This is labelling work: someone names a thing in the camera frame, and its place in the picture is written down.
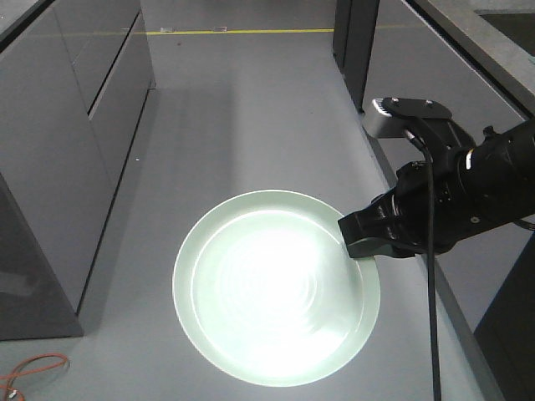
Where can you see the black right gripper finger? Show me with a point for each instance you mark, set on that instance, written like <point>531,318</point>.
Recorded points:
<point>375,222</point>
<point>369,247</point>

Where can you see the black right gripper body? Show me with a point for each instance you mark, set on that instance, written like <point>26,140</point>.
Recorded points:
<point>412,219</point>

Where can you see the light green round plate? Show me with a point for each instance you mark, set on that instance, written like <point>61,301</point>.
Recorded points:
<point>265,290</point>

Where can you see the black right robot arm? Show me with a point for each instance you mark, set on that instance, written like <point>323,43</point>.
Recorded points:
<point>494,183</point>

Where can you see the grey cabinet with drawers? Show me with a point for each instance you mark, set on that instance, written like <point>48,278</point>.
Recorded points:
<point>74,80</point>

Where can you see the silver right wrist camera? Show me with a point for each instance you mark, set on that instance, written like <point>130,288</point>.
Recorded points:
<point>389,117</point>

